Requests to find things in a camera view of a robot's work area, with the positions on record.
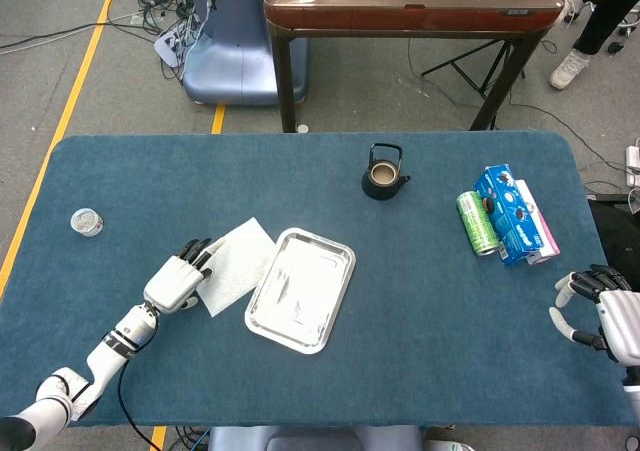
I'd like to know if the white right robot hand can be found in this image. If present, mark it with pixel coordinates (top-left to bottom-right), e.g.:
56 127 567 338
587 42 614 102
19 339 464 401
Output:
548 264 640 367

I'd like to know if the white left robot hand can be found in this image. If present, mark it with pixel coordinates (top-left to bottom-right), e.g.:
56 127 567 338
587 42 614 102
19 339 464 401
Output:
143 237 227 315

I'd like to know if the white paper sheet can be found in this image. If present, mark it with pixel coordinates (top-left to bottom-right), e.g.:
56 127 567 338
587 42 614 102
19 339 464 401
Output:
195 216 277 319

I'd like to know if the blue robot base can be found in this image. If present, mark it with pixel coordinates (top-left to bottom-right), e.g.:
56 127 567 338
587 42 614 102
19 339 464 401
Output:
182 0 309 107

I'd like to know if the silver metal tray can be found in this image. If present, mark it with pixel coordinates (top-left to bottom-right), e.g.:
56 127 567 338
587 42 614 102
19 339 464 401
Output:
243 227 357 356

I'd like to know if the small white plastic cup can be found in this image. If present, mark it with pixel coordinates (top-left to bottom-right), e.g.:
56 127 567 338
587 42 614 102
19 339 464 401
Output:
70 207 105 238

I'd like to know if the pink and white box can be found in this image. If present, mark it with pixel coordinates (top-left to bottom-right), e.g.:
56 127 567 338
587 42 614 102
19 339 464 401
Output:
514 178 561 266

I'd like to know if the blue Oreo cookie box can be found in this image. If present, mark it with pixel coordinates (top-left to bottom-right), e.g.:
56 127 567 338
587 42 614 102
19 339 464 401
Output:
472 164 546 267

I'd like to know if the green drink can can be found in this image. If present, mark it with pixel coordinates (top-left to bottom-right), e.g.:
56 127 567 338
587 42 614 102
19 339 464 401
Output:
455 190 501 257

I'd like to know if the blue felt table cover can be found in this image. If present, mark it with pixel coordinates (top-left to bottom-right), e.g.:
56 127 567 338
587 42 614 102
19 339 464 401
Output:
0 130 640 428

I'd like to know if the grey blue robot torso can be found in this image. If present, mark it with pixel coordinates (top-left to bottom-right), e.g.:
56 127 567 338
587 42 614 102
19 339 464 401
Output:
207 424 426 451

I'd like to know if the black cast iron teapot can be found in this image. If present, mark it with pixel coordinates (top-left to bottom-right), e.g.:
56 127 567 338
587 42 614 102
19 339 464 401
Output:
360 142 413 201

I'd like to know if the white power strip with plugs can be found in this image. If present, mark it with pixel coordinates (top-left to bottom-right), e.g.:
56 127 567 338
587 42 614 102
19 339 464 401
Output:
153 18 199 67

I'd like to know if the black tripod stand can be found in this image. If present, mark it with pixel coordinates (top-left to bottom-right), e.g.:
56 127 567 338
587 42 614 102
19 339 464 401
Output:
421 38 527 100

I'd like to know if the person in black clothes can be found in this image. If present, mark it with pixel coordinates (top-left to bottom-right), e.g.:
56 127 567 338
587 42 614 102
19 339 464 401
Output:
572 0 640 57

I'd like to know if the brown mahjong table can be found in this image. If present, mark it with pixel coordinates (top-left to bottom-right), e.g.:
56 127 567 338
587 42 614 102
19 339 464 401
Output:
263 0 565 133

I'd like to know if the long black floor cable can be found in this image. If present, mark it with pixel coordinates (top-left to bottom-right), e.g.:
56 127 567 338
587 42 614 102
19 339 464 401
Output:
0 13 146 52

